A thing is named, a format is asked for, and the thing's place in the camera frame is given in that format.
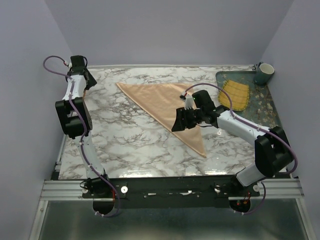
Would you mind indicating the yellow woven coaster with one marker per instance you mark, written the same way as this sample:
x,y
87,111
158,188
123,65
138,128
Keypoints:
x,y
239,94

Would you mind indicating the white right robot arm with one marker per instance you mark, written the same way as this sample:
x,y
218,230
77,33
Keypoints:
x,y
271,146

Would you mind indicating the aluminium frame rail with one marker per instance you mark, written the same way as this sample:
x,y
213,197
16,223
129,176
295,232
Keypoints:
x,y
70,190

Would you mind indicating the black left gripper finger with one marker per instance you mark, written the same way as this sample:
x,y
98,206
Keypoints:
x,y
88,82
94,82

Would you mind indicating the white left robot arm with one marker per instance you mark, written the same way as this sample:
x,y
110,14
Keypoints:
x,y
75,118

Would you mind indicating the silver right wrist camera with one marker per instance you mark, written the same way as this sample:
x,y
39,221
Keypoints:
x,y
189,102

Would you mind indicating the floral teal tray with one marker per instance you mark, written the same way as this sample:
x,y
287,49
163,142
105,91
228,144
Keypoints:
x,y
261,108

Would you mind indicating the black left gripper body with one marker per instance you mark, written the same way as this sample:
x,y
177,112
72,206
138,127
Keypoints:
x,y
86,70

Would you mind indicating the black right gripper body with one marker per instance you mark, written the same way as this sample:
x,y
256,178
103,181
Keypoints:
x,y
200,112

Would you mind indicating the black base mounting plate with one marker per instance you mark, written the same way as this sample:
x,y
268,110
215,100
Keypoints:
x,y
168,192

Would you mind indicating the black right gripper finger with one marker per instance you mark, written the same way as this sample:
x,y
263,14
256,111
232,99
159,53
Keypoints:
x,y
179,123
191,119

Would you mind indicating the teal mug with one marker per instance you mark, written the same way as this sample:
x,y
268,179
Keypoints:
x,y
263,74

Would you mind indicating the peach cloth napkin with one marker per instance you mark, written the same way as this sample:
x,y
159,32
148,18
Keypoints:
x,y
160,101

